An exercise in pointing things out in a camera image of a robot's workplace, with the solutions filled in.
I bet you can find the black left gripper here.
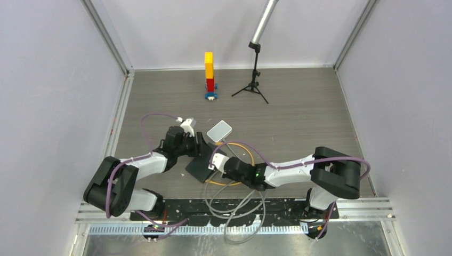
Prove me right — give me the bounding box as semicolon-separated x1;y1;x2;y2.
176;133;212;158

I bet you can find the yellow ethernet cable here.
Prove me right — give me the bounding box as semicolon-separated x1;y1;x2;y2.
205;141;256;187

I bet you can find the dark grey foam pad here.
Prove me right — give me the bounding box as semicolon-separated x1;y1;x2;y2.
185;142;216;183

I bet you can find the white network switch box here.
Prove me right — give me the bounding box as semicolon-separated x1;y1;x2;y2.
206;120;232;143

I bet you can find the grey ethernet cable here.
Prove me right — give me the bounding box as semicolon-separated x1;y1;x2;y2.
204;142;268;244

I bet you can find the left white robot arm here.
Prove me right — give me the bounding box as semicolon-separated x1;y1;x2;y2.
83;126;213;221

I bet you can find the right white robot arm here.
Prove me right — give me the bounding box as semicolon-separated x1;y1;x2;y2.
209;147;365;219

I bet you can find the colourful toy block tower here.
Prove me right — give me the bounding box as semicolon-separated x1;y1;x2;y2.
204;52;218;101

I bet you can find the black tripod with silver pole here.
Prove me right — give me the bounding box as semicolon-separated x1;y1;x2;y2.
231;0;279;104

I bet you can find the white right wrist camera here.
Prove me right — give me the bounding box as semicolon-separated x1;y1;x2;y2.
208;153;230;173

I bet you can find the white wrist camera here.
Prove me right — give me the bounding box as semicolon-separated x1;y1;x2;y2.
208;153;230;173
176;117;196;137

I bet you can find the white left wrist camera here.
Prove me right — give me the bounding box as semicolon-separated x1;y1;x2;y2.
176;117;196;137

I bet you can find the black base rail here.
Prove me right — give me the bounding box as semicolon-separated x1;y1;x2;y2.
130;198;340;238

